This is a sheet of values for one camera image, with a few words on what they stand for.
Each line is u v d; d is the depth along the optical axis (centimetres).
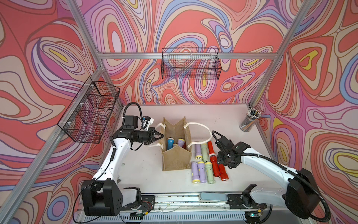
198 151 89
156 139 72
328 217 36
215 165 84
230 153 59
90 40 81
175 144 92
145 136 68
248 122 95
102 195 39
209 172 82
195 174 80
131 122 63
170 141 93
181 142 89
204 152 89
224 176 80
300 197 41
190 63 96
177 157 74
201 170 82
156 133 74
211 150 90
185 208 73
